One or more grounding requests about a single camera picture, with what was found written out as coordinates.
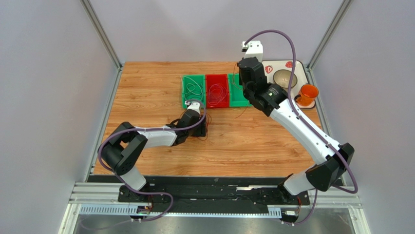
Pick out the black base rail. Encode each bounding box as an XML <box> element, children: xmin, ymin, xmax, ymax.
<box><xmin>117</xmin><ymin>176</ymin><xmax>312</xmax><ymax>215</ymax></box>

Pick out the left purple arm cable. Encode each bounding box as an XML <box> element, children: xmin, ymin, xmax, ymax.
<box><xmin>97</xmin><ymin>100</ymin><xmax>208</xmax><ymax>223</ymax></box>

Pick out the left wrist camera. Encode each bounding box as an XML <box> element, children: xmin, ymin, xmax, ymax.
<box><xmin>184</xmin><ymin>100</ymin><xmax>201</xmax><ymax>115</ymax></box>

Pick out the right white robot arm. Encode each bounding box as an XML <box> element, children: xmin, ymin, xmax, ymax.
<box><xmin>237</xmin><ymin>57</ymin><xmax>355</xmax><ymax>196</ymax></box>

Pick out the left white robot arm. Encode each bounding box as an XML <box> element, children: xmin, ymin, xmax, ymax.
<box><xmin>97</xmin><ymin>109</ymin><xmax>206</xmax><ymax>191</ymax></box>

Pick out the dark red cable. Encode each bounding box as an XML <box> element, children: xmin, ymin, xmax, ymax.
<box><xmin>232</xmin><ymin>63</ymin><xmax>248</xmax><ymax>119</ymax></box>

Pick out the right green bin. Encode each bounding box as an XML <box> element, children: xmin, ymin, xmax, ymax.
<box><xmin>227</xmin><ymin>74</ymin><xmax>251</xmax><ymax>108</ymax></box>

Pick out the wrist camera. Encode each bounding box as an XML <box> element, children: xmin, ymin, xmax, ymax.
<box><xmin>241</xmin><ymin>40</ymin><xmax>264</xmax><ymax>62</ymax></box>
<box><xmin>184</xmin><ymin>100</ymin><xmax>201</xmax><ymax>115</ymax></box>

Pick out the green bin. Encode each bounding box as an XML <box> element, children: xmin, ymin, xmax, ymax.
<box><xmin>181</xmin><ymin>74</ymin><xmax>207</xmax><ymax>109</ymax></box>
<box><xmin>227</xmin><ymin>74</ymin><xmax>251</xmax><ymax>108</ymax></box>

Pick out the pink cable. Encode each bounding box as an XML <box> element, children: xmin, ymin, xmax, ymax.
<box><xmin>207</xmin><ymin>83</ymin><xmax>228</xmax><ymax>104</ymax></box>

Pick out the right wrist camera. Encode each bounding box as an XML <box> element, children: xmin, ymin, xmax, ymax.
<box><xmin>241</xmin><ymin>40</ymin><xmax>264</xmax><ymax>62</ymax></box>

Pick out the orange cup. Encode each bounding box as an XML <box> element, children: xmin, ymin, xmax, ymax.
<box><xmin>294</xmin><ymin>84</ymin><xmax>319</xmax><ymax>106</ymax></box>

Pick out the grey bowl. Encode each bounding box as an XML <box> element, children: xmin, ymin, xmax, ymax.
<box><xmin>273</xmin><ymin>69</ymin><xmax>291</xmax><ymax>91</ymax></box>

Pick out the red bin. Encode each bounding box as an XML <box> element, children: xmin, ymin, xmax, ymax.
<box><xmin>205</xmin><ymin>74</ymin><xmax>229</xmax><ymax>108</ymax></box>

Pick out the left green bin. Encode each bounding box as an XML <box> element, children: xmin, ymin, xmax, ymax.
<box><xmin>181</xmin><ymin>74</ymin><xmax>207</xmax><ymax>109</ymax></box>

